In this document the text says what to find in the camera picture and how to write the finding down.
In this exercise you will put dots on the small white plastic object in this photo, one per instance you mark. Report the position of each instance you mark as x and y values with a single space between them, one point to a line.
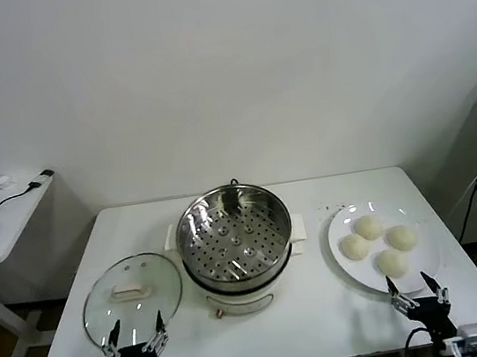
2 181

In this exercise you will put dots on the white steamed baozi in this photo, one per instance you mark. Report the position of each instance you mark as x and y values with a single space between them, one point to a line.
367 227
355 247
402 237
392 263

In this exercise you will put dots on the white round plate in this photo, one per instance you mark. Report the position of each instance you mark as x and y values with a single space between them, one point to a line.
417 215

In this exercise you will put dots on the round glass pot lid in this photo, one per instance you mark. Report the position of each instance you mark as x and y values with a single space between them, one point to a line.
155 279

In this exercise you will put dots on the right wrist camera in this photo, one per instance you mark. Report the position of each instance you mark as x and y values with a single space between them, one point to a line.
469 336

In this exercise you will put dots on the white side desk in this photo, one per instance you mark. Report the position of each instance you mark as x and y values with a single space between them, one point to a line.
5 229

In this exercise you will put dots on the stainless steel steamer basket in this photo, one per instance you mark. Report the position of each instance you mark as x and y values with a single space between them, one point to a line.
212 244

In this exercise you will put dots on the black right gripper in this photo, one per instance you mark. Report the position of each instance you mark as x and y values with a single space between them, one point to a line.
433 317

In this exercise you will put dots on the white electric cooker pot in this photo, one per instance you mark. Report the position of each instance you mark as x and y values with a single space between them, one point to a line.
238 300

